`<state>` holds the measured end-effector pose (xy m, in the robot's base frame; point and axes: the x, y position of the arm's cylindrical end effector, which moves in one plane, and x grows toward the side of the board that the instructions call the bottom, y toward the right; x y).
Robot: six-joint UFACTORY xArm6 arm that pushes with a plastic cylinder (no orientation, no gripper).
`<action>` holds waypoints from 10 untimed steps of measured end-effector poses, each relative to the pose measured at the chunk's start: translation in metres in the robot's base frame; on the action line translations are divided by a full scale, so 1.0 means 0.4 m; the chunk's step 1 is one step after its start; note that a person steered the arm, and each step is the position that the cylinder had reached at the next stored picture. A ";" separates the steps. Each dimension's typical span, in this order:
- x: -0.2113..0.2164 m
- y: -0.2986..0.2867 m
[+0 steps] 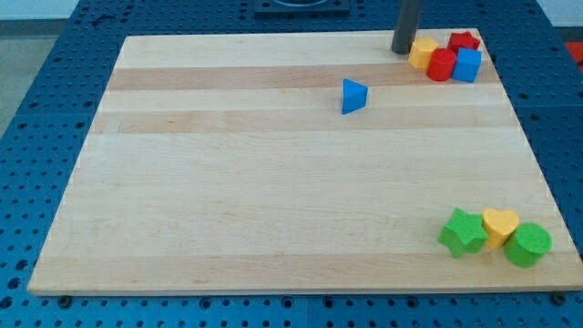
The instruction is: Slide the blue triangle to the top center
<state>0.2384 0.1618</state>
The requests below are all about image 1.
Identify blue triangle block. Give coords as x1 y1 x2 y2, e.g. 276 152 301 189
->
341 78 368 115

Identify wooden board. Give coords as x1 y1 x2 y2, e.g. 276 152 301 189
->
28 31 582 296

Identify yellow hexagon block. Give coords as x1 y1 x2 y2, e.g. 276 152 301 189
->
408 36 439 69

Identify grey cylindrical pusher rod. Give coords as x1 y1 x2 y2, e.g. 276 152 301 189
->
391 0 424 55

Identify red cylinder block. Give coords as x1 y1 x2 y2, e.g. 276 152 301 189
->
426 48 457 82

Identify green star block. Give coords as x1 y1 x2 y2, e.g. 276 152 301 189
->
437 208 488 258

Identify blue cube block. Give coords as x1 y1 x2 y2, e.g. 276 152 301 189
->
452 47 482 83

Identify red star block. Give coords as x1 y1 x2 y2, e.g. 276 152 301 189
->
447 31 481 54

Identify yellow heart block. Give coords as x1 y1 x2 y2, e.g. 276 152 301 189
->
482 208 519 249

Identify green cylinder block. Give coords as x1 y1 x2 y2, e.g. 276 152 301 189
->
504 222 553 268

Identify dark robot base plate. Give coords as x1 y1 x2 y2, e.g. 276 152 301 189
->
251 0 351 15

